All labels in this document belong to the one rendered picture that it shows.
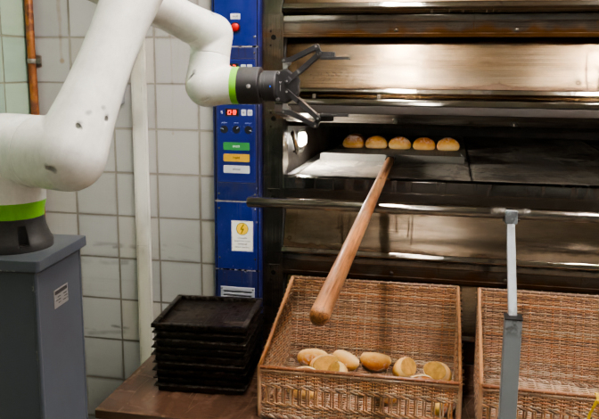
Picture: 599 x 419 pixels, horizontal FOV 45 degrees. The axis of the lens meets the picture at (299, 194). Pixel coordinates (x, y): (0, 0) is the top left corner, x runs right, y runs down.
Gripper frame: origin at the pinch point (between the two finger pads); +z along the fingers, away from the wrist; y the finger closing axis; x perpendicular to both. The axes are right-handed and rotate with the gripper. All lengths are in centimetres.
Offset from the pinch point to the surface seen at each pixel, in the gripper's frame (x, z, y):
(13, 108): -46, -117, 10
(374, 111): -40.4, 4.1, 8.3
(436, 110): -40.2, 22.0, 7.7
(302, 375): -6, -11, 78
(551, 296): -51, 59, 65
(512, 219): -16, 43, 34
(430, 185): -55, 21, 32
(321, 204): -17.8, -8.1, 32.7
